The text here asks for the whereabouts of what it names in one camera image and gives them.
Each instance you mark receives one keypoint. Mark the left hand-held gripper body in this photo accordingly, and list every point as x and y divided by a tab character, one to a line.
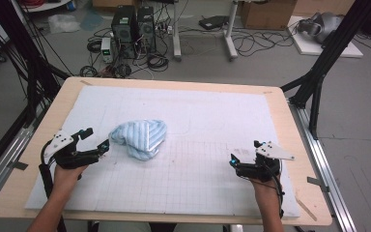
62	158

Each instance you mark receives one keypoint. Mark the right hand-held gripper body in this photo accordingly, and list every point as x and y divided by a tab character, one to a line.
261	169

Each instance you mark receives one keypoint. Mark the light blue striped towel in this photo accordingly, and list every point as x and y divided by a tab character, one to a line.
141	138

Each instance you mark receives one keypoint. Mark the person's right hand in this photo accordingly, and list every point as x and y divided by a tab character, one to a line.
267	190

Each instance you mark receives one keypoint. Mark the person's left hand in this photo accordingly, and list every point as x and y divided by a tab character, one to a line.
66	180

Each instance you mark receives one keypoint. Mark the white grid mat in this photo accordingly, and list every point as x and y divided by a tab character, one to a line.
190	129

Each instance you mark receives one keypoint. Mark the thin wooden stick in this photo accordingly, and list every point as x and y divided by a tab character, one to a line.
306	209

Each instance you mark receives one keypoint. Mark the white power supply box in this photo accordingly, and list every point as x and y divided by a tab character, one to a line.
106	50

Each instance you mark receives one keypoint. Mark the wide black computer tower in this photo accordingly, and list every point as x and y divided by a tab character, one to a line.
124	32

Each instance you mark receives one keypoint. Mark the white desk leg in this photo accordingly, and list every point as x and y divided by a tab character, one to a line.
230	38
176	32

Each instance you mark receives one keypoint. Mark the white floor board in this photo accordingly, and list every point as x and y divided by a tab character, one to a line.
312	48

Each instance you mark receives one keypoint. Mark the clear plastic bag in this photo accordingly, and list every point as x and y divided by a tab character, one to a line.
63	23

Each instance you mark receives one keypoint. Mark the narrow black computer tower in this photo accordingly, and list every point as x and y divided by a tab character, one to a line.
146	29

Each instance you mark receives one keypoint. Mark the black flat device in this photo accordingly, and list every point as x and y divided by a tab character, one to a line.
213	22

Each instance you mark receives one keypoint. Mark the brown cardboard box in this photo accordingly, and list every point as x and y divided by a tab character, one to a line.
267	14

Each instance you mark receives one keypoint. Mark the grey headset device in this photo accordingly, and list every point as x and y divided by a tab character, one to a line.
322	25

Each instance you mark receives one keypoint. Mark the aluminium rail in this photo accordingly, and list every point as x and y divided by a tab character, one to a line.
322	161
9	151

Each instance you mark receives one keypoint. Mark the grey metal bracket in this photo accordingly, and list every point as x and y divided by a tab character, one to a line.
317	183

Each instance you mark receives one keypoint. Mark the black metal frame stand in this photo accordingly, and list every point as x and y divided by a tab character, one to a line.
29	64
322	64

